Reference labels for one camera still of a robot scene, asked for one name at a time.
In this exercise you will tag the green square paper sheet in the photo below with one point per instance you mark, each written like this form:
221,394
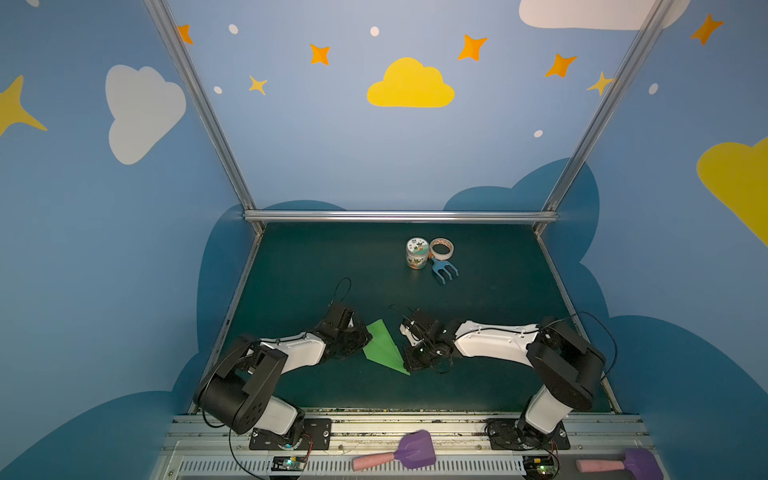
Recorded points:
381,349

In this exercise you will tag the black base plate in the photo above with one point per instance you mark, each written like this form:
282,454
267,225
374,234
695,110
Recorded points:
312,432
516,435

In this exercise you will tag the aluminium left corner post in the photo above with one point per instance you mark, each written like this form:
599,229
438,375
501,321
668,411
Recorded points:
162,17

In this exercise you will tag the green circuit board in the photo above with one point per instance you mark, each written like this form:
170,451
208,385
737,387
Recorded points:
539,468
286,464

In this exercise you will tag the aluminium right corner post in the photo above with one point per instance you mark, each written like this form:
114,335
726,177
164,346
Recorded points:
631,64

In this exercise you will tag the aluminium front rail base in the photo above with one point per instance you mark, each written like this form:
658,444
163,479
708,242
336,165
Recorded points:
194,450

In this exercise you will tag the carrot snack jar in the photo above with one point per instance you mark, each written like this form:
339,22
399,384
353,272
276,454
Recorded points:
417,253

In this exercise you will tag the right green circuit board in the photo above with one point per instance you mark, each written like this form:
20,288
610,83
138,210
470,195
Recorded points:
539,468

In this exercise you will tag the left green circuit board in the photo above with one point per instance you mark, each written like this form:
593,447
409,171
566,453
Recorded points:
286,464

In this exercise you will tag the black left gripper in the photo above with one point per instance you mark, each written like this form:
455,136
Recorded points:
352,339

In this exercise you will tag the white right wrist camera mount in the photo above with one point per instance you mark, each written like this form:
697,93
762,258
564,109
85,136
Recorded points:
419,327

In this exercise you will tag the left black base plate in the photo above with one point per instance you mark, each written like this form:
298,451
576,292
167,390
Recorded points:
312,432

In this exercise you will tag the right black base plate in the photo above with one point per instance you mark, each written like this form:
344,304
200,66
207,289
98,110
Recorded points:
516,435

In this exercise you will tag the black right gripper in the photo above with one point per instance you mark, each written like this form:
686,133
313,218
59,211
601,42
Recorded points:
420,346

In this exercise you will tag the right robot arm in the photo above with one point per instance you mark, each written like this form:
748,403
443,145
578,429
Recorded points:
568,365

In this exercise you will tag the aluminium corner post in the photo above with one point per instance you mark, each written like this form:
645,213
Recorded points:
631,64
162,17

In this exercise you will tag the purple scoop pink handle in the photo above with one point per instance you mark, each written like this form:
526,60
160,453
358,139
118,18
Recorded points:
641,463
415,450

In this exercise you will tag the aluminium back frame rail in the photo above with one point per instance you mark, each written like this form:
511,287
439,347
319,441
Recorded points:
465,217

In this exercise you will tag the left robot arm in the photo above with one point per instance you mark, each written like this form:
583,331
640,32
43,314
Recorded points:
239,390

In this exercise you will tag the white tape roll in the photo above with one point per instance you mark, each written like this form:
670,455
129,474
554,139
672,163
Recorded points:
441,249

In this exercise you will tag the blue garden hand rake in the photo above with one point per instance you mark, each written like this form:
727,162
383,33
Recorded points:
444,270

